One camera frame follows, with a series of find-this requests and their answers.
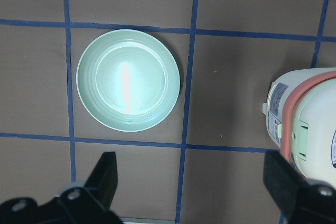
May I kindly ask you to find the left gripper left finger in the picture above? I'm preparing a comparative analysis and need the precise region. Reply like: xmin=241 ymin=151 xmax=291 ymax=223
xmin=85 ymin=152 xmax=117 ymax=209

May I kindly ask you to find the white rice cooker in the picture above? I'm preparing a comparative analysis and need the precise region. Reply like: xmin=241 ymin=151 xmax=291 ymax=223
xmin=262 ymin=68 xmax=335 ymax=186

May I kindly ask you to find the green plate left side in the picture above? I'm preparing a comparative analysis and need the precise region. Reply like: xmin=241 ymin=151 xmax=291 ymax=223
xmin=76 ymin=29 xmax=181 ymax=132

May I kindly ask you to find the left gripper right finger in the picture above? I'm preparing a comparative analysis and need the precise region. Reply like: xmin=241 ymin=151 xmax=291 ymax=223
xmin=263 ymin=151 xmax=306 ymax=215

